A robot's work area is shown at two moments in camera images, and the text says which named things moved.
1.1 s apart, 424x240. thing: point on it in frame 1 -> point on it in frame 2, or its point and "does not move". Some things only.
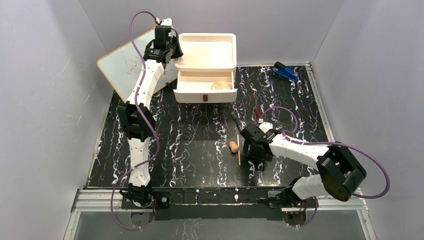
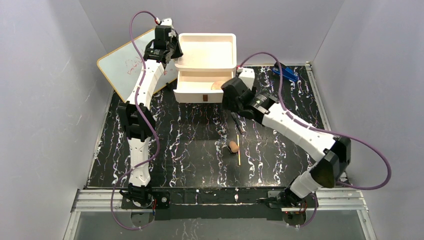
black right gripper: [251, 153] -> [233, 108]
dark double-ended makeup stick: [236, 120] does not move
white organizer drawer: [195, 86] does not move
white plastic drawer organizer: [207, 51] does not move
